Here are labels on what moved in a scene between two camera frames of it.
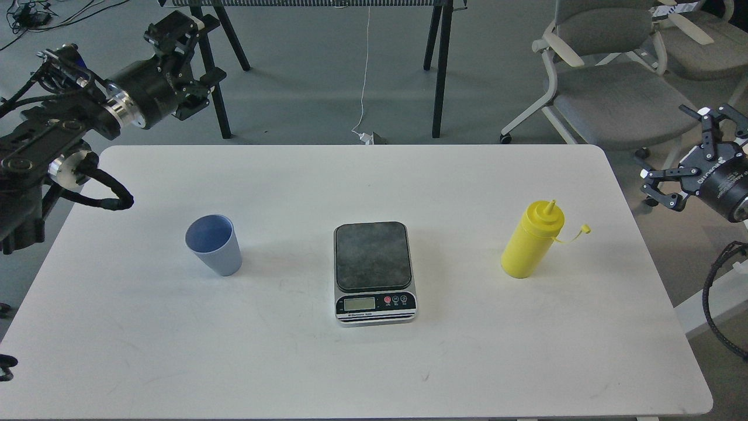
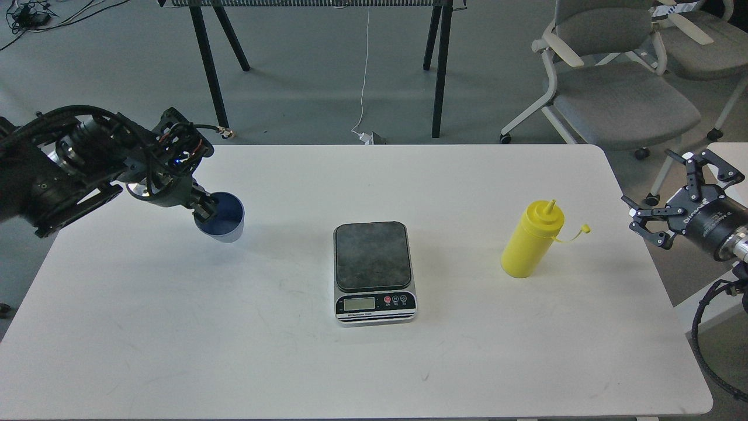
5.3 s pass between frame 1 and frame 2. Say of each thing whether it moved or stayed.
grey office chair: stayed
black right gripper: moved
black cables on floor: stayed
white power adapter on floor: stayed
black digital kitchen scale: stayed
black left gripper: moved
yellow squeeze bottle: stayed
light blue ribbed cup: moved
